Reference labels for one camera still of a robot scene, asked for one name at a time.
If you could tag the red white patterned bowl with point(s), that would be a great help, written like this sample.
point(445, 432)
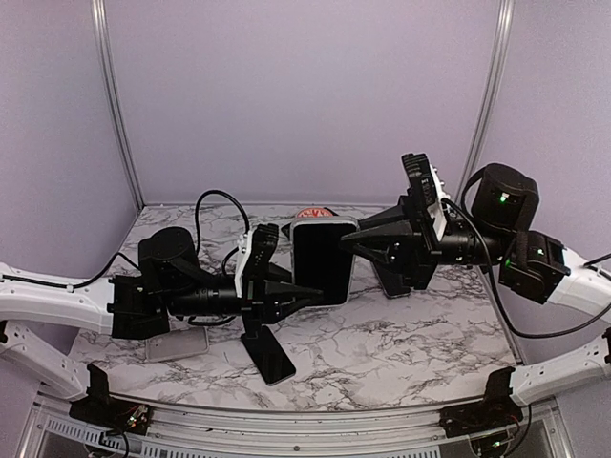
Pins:
point(315, 212)

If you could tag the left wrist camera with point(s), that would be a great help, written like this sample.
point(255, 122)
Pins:
point(255, 250)

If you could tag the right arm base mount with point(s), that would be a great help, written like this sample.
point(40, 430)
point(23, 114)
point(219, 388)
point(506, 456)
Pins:
point(495, 409)

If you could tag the right aluminium corner post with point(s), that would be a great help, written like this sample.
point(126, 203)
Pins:
point(501, 41)

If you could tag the left aluminium corner post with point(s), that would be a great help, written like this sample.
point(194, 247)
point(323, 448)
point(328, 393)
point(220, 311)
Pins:
point(103, 44)

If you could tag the black phone silver edge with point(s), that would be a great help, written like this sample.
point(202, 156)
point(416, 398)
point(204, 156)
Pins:
point(268, 356)

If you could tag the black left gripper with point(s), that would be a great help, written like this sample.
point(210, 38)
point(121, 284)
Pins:
point(266, 301)

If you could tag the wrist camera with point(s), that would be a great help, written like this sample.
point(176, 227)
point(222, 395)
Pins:
point(255, 250)
point(426, 192)

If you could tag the front aluminium frame rail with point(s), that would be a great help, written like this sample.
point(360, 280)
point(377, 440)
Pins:
point(196, 431)

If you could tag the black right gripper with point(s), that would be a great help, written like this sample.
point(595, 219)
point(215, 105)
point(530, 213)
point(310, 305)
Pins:
point(399, 239)

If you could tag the dark phone in case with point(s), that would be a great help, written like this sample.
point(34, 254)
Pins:
point(391, 283)

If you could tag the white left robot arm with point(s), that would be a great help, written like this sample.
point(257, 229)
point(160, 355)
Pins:
point(171, 283)

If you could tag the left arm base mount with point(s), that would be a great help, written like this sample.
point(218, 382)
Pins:
point(100, 408)

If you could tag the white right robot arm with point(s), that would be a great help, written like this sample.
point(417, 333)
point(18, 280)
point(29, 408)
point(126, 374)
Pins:
point(540, 269)

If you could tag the aluminium corner post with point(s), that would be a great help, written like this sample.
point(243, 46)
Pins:
point(103, 44)
point(501, 41)

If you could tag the translucent grey phone case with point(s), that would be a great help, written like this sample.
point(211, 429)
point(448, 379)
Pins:
point(177, 344)

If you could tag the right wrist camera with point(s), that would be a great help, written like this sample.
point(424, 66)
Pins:
point(426, 192)

